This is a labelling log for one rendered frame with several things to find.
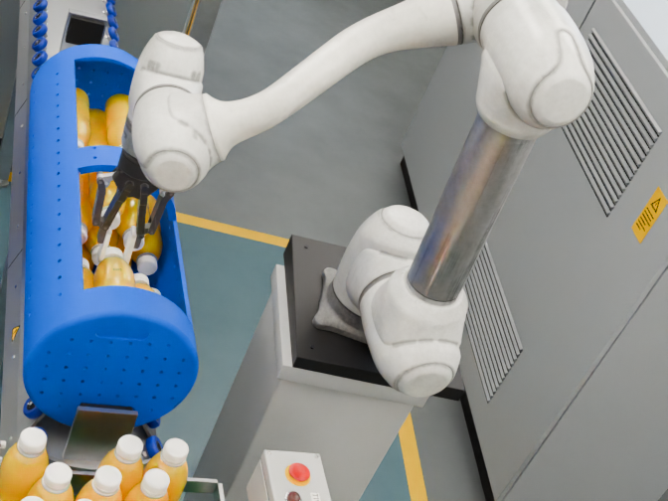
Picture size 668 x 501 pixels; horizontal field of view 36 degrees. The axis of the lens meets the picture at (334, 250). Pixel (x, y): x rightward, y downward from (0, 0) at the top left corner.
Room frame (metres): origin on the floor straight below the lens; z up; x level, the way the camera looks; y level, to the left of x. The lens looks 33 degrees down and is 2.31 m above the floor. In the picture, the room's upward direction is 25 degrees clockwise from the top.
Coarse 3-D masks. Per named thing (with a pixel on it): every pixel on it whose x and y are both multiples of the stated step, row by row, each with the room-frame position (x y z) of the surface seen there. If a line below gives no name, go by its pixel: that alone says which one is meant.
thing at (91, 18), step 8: (72, 16) 2.34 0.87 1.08; (80, 16) 2.36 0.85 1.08; (88, 16) 2.37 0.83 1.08; (96, 16) 2.39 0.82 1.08; (104, 16) 2.41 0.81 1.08; (72, 24) 2.34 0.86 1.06; (80, 24) 2.35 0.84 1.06; (88, 24) 2.36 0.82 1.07; (96, 24) 2.37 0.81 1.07; (104, 24) 2.39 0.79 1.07; (64, 32) 2.35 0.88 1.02; (72, 32) 2.34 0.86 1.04; (80, 32) 2.35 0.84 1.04; (88, 32) 2.36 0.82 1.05; (96, 32) 2.37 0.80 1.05; (64, 40) 2.35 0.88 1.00; (72, 40) 2.34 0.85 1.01; (80, 40) 2.35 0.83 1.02; (88, 40) 2.36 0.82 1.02; (96, 40) 2.37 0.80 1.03; (64, 48) 2.35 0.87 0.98
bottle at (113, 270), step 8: (104, 256) 1.40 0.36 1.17; (112, 256) 1.39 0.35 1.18; (120, 256) 1.41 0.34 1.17; (104, 264) 1.36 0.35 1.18; (112, 264) 1.36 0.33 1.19; (120, 264) 1.37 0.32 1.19; (128, 264) 1.39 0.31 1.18; (96, 272) 1.35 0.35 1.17; (104, 272) 1.34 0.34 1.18; (112, 272) 1.34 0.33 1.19; (120, 272) 1.35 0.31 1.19; (128, 272) 1.36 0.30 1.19; (96, 280) 1.33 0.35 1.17; (104, 280) 1.32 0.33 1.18; (112, 280) 1.32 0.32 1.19; (120, 280) 1.33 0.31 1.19; (128, 280) 1.34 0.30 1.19
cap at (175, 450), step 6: (174, 438) 1.14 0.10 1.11; (168, 444) 1.12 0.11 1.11; (174, 444) 1.12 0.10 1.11; (180, 444) 1.13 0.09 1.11; (186, 444) 1.13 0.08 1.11; (168, 450) 1.11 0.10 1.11; (174, 450) 1.11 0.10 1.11; (180, 450) 1.12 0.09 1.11; (186, 450) 1.12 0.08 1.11; (168, 456) 1.10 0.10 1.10; (174, 456) 1.10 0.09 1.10; (180, 456) 1.11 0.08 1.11; (186, 456) 1.12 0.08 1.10; (174, 462) 1.10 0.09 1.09; (180, 462) 1.11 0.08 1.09
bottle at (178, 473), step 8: (160, 456) 1.11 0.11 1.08; (152, 464) 1.11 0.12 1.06; (160, 464) 1.10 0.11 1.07; (168, 464) 1.10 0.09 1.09; (176, 464) 1.11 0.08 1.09; (184, 464) 1.12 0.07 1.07; (144, 472) 1.11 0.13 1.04; (168, 472) 1.10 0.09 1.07; (176, 472) 1.10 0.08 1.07; (184, 472) 1.12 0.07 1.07; (176, 480) 1.10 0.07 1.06; (184, 480) 1.11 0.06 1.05; (168, 488) 1.09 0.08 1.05; (176, 488) 1.10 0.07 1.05; (176, 496) 1.10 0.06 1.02
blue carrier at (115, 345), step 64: (64, 64) 1.89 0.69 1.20; (128, 64) 1.96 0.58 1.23; (64, 128) 1.67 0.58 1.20; (64, 192) 1.48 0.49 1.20; (64, 256) 1.32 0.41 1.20; (64, 320) 1.18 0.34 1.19; (128, 320) 1.22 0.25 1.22; (64, 384) 1.18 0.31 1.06; (128, 384) 1.23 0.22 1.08; (192, 384) 1.28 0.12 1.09
